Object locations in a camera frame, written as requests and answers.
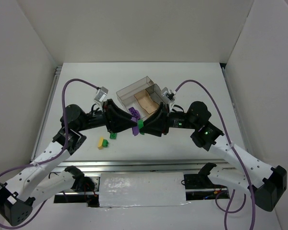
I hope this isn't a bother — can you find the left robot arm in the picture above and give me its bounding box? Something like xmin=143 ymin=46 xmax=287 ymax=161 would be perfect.
xmin=0 ymin=99 xmax=137 ymax=230

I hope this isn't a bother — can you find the yellow curved lego brick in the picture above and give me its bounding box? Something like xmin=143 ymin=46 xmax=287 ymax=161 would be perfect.
xmin=97 ymin=137 xmax=104 ymax=150

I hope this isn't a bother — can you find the small green lego brick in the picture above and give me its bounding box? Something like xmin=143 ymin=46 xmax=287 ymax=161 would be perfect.
xmin=102 ymin=139 xmax=109 ymax=148

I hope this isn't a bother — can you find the purple lego brick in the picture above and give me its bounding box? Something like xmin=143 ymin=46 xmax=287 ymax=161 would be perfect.
xmin=128 ymin=107 xmax=141 ymax=120

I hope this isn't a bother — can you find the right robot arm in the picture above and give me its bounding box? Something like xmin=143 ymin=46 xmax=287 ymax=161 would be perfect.
xmin=140 ymin=101 xmax=287 ymax=212

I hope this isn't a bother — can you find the green flat lego plate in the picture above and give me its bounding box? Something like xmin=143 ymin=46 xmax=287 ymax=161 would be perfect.
xmin=109 ymin=133 xmax=117 ymax=139

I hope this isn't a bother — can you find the dark grey container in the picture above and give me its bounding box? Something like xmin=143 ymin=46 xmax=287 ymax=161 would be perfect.
xmin=145 ymin=84 xmax=167 ymax=105

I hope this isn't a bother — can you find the aluminium rail frame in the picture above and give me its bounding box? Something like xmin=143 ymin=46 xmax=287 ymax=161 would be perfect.
xmin=32 ymin=62 xmax=244 ymax=173

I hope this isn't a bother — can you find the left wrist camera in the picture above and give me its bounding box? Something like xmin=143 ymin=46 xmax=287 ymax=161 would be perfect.
xmin=94 ymin=87 xmax=108 ymax=104

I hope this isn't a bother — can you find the clear smoky container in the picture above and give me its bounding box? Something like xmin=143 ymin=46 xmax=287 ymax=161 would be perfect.
xmin=116 ymin=76 xmax=154 ymax=107

